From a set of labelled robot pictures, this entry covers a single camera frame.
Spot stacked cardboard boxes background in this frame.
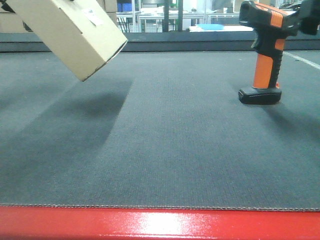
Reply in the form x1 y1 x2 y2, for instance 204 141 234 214
0 0 118 33

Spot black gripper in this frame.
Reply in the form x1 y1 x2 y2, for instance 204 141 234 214
298 0 320 36

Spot dark grey table mat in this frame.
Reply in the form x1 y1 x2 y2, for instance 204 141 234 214
0 51 320 211

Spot red metal table frame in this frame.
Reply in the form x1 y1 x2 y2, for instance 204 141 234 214
0 206 320 240

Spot orange black barcode scanner gun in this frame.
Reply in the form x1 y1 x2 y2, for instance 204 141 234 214
238 0 299 105

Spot white barcode label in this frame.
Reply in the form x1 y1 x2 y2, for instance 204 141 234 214
82 8 104 26

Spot blue plastic tray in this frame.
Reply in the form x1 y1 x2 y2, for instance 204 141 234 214
196 24 225 31

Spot brown cardboard package box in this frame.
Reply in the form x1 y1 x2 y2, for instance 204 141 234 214
6 0 128 82

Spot blue storage bins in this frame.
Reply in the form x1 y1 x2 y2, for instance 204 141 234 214
117 3 132 13

